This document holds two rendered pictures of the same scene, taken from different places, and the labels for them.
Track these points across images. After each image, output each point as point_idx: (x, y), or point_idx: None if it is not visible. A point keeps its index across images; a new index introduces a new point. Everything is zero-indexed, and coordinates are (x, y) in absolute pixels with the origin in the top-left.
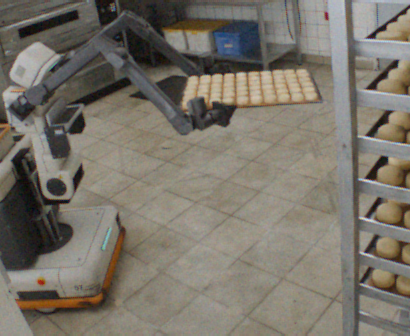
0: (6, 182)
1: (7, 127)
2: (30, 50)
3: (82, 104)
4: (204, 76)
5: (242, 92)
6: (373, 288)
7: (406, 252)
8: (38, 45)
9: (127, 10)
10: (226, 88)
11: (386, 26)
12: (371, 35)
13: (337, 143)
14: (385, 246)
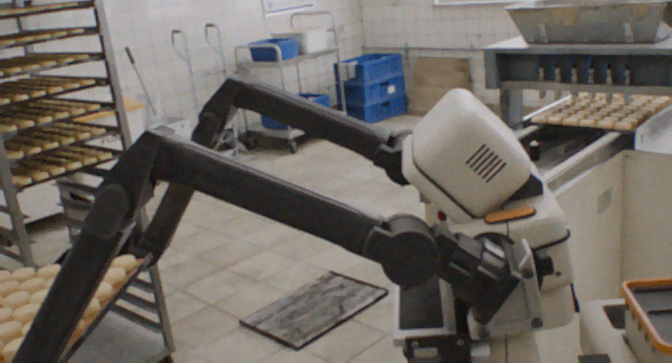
0: (587, 346)
1: (652, 332)
2: (447, 98)
3: (395, 335)
4: (18, 345)
5: (3, 287)
6: (117, 149)
7: (94, 128)
8: (449, 112)
9: (142, 134)
10: (18, 298)
11: (49, 11)
12: (71, 6)
13: (113, 51)
14: (100, 129)
